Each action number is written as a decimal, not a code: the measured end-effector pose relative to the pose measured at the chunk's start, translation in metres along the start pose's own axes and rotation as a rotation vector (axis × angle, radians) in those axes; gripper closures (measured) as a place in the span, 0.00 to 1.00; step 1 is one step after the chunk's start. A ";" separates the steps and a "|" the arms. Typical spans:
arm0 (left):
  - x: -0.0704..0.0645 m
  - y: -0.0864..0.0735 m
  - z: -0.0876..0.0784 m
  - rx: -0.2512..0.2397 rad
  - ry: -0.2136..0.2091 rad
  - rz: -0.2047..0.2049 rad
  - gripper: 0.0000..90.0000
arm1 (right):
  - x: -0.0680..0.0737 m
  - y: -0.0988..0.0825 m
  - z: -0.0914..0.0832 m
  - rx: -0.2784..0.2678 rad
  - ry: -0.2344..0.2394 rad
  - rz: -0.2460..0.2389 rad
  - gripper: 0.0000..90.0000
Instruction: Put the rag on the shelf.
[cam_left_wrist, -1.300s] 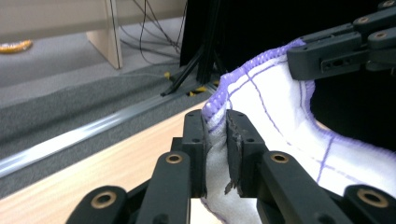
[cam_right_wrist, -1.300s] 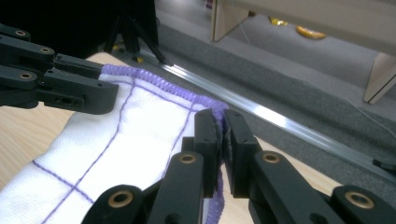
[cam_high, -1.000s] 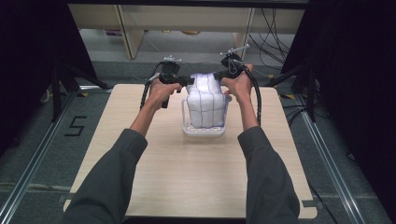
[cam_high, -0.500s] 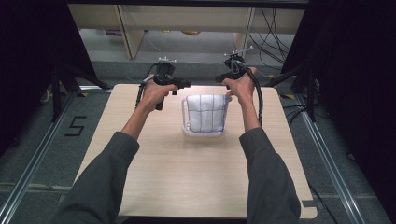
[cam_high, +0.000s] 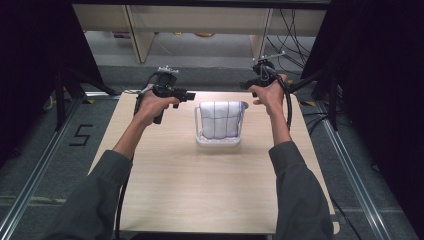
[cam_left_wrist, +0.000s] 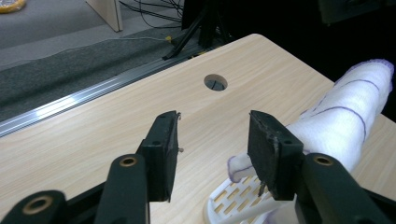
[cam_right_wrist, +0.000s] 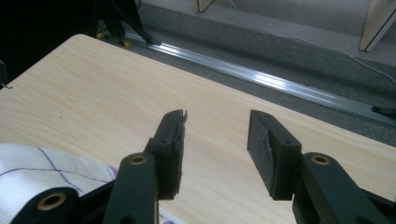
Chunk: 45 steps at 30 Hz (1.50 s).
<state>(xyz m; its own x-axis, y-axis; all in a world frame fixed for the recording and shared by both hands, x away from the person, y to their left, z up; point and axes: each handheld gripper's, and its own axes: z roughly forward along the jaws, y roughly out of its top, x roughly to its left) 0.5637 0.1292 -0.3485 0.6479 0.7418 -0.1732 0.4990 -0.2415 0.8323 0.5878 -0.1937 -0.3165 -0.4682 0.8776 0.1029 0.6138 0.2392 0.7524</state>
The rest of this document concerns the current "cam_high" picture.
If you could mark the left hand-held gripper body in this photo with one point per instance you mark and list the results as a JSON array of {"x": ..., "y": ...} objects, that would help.
[{"x": 166, "y": 83}]

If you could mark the aluminium floor rail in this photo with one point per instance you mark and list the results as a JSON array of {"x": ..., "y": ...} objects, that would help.
[
  {"x": 353, "y": 173},
  {"x": 36, "y": 170}
]

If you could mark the black curtain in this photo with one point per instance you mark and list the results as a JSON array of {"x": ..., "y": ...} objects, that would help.
[
  {"x": 30, "y": 66},
  {"x": 383, "y": 83}
]

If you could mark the person's right hand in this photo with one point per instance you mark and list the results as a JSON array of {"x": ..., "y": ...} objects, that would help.
[{"x": 271, "y": 96}]

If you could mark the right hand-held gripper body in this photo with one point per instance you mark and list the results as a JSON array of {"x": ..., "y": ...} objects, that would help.
[{"x": 265, "y": 73}]

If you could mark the beige wooden desk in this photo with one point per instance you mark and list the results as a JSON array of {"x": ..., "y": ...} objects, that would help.
[{"x": 200, "y": 18}]

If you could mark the black metal stand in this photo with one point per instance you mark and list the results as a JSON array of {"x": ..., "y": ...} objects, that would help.
[
  {"x": 333, "y": 100},
  {"x": 60, "y": 100}
]

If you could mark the white cloth with blue lines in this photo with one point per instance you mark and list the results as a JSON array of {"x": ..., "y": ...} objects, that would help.
[{"x": 220, "y": 120}]

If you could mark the person's left hand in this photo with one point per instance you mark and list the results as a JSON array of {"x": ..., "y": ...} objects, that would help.
[{"x": 151, "y": 106}]

